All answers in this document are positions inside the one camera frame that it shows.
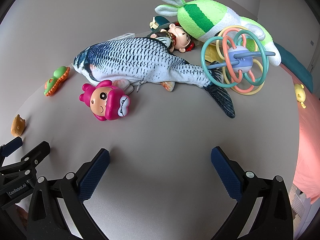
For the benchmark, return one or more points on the blue grey plush fish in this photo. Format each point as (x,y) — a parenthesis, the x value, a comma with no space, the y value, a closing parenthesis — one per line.
(142,59)

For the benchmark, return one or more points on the red black hair doll figure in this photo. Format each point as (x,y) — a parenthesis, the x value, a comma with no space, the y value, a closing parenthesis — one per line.
(174,37)

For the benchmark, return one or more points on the colourful ring rattle ball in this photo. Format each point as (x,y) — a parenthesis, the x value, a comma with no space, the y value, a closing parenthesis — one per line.
(245,60)

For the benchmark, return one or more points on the green white plush toy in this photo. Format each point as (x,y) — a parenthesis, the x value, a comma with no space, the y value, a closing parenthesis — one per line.
(203,19)

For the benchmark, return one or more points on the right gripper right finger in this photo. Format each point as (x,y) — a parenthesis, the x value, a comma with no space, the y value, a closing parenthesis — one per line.
(274,217)

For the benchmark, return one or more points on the pink bed cover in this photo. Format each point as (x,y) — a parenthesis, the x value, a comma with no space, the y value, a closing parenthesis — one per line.
(306,176)

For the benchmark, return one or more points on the white printed paper strip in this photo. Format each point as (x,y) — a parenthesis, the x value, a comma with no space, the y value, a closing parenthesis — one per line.
(124,36)

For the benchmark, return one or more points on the yellow plush duck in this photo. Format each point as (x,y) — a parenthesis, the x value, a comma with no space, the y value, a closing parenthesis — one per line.
(300,94)

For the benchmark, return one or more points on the small brown bear toy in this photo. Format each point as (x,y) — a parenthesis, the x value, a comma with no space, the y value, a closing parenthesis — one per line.
(17,126)

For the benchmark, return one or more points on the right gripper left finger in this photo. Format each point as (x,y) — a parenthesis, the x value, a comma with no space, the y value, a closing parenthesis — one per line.
(45,218)

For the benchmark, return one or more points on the blue white blister pack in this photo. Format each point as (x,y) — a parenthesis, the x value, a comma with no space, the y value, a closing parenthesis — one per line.
(158,24)

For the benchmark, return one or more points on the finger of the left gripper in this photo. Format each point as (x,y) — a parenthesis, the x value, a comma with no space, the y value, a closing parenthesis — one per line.
(28,161)
(10,147)

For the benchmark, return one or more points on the green orange frog toy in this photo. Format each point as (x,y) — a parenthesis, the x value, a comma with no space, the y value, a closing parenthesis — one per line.
(59,76)

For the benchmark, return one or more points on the teal pillow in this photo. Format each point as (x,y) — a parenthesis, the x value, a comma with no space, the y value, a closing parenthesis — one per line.
(297,68)

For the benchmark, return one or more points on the pink hooded doll figure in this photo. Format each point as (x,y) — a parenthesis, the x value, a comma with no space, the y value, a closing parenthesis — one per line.
(106,101)

